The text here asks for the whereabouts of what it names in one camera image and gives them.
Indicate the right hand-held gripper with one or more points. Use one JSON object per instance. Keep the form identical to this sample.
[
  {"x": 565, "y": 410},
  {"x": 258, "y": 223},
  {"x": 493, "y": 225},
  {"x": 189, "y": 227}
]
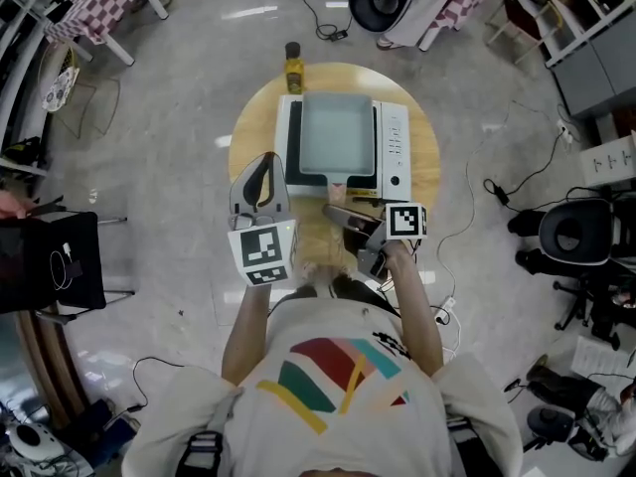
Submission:
[{"x": 406, "y": 221}]

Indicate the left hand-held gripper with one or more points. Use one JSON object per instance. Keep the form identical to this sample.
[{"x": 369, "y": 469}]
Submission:
[{"x": 261, "y": 251}]

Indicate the light blue square pan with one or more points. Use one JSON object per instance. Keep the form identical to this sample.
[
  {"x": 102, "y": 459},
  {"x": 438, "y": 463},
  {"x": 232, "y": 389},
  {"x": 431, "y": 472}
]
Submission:
[{"x": 338, "y": 137}]

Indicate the person's right forearm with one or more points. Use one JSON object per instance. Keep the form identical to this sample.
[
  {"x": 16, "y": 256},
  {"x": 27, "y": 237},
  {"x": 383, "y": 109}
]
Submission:
[{"x": 415, "y": 311}]

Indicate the person's left forearm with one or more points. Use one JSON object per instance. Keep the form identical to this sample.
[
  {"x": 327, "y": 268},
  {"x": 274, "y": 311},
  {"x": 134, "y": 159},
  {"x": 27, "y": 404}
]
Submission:
[{"x": 248, "y": 331}]

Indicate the round wooden table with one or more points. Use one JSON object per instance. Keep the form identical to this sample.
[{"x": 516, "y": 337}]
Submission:
[{"x": 422, "y": 157}]

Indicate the yellow oil bottle black cap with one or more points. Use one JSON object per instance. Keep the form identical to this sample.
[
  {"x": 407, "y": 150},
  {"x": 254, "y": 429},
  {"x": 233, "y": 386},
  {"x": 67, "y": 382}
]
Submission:
[{"x": 294, "y": 75}]

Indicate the white power strip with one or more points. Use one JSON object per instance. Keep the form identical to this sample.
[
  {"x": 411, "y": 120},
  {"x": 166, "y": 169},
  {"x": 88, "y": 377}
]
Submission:
[{"x": 445, "y": 310}]

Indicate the black power adapter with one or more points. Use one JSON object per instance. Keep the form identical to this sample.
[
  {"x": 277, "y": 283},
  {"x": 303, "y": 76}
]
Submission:
[
  {"x": 499, "y": 194},
  {"x": 338, "y": 33}
]

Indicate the black fabric chair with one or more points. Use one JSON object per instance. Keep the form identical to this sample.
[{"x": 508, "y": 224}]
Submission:
[{"x": 84, "y": 246}]

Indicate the person's white printed shirt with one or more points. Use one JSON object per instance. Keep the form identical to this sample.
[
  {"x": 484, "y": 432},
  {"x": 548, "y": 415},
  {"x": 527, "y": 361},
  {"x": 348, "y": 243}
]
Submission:
[{"x": 348, "y": 430}]

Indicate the checkered cloth table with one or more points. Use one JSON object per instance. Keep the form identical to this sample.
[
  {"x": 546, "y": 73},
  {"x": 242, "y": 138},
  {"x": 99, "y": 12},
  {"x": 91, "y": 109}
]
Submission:
[
  {"x": 104, "y": 3},
  {"x": 467, "y": 3}
]

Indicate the black office chair base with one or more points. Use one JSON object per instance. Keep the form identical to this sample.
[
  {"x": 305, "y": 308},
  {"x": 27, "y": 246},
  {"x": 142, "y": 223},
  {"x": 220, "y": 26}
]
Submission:
[{"x": 591, "y": 311}]

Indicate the white cardboard box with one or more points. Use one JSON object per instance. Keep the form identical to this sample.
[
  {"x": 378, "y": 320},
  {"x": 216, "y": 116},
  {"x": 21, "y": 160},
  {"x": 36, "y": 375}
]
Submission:
[{"x": 611, "y": 162}]

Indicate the brown wooden bench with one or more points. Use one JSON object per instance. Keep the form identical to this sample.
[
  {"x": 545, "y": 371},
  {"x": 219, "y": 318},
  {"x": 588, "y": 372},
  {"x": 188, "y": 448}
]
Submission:
[{"x": 49, "y": 370}]

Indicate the white open shelf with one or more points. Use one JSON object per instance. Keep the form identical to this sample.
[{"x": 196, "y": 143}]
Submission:
[
  {"x": 20, "y": 43},
  {"x": 571, "y": 18}
]

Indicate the grey cabinet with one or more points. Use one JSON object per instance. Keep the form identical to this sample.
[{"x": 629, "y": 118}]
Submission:
[{"x": 606, "y": 67}]

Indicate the wooden frame chair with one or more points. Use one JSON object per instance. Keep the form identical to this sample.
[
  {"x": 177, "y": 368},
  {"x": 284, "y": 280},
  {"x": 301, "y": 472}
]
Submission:
[{"x": 526, "y": 18}]

